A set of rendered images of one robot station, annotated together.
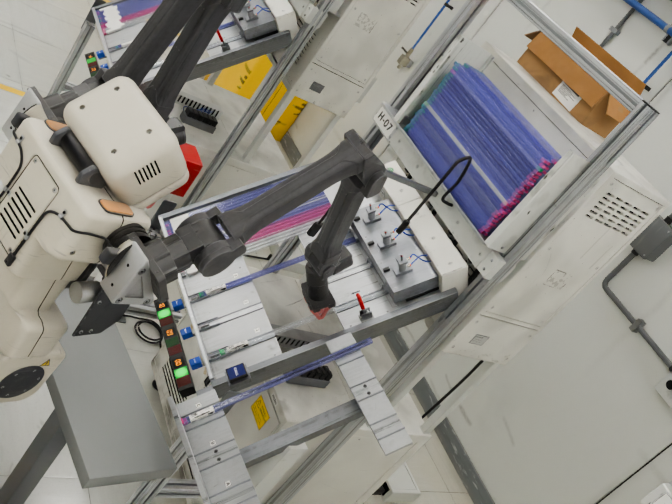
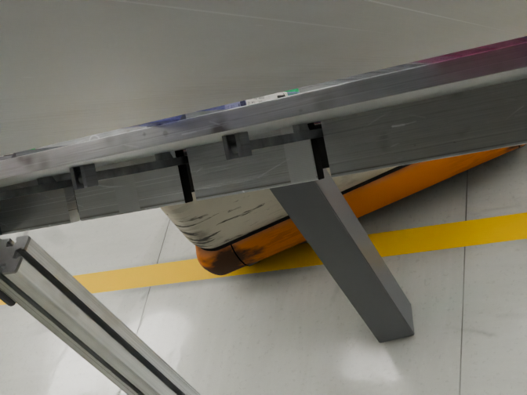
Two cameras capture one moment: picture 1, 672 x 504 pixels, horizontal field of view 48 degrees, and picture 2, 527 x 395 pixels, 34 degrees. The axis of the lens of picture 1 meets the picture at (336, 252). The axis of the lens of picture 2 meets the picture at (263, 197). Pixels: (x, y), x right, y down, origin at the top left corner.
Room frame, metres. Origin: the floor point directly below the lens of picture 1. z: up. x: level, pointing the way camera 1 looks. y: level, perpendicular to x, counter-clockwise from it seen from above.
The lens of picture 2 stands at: (2.30, 0.10, 1.10)
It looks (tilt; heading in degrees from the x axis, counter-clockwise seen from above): 42 degrees down; 171
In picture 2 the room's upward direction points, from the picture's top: 36 degrees counter-clockwise
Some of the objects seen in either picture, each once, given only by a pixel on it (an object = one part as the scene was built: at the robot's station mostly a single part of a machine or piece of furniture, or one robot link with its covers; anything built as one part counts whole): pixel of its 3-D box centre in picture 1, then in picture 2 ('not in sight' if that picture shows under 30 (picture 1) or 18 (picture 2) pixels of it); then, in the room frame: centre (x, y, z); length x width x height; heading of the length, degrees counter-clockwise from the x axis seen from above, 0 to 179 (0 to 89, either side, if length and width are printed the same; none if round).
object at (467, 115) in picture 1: (482, 148); not in sight; (2.18, -0.14, 1.52); 0.51 x 0.13 x 0.27; 44
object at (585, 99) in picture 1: (589, 84); not in sight; (2.46, -0.28, 1.82); 0.68 x 0.30 x 0.20; 44
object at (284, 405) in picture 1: (279, 402); not in sight; (2.30, -0.19, 0.31); 0.70 x 0.65 x 0.62; 44
